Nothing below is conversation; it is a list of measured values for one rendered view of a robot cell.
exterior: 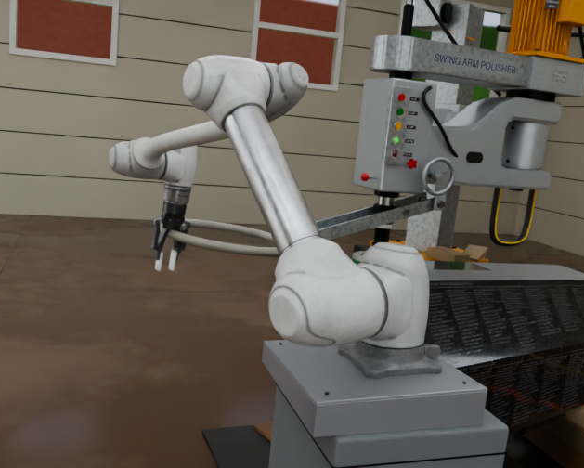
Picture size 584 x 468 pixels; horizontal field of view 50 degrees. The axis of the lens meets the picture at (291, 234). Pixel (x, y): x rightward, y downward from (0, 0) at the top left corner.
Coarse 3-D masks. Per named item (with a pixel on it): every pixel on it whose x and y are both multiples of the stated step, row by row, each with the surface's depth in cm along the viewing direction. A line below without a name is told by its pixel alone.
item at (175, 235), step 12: (216, 228) 244; (228, 228) 245; (240, 228) 245; (252, 228) 245; (180, 240) 203; (192, 240) 201; (204, 240) 200; (228, 252) 200; (240, 252) 201; (252, 252) 202; (264, 252) 204; (276, 252) 208
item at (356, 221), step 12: (396, 204) 256; (408, 204) 246; (420, 204) 247; (432, 204) 249; (444, 204) 247; (336, 216) 246; (348, 216) 248; (360, 216) 250; (372, 216) 239; (384, 216) 242; (396, 216) 244; (408, 216) 246; (324, 228) 232; (336, 228) 234; (348, 228) 236; (360, 228) 238
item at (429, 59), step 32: (384, 64) 229; (416, 64) 228; (448, 64) 234; (480, 64) 239; (512, 64) 245; (544, 64) 250; (576, 64) 257; (512, 96) 262; (544, 96) 257; (576, 96) 261
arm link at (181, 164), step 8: (168, 152) 198; (176, 152) 200; (184, 152) 200; (192, 152) 202; (168, 160) 197; (176, 160) 199; (184, 160) 200; (192, 160) 202; (168, 168) 198; (176, 168) 199; (184, 168) 200; (192, 168) 203; (168, 176) 199; (176, 176) 200; (184, 176) 201; (192, 176) 204; (168, 184) 203; (176, 184) 202; (184, 184) 203
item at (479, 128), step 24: (456, 120) 259; (480, 120) 247; (504, 120) 251; (528, 120) 257; (552, 120) 261; (432, 144) 239; (456, 144) 244; (480, 144) 248; (432, 168) 241; (456, 168) 246; (480, 168) 251; (504, 168) 257
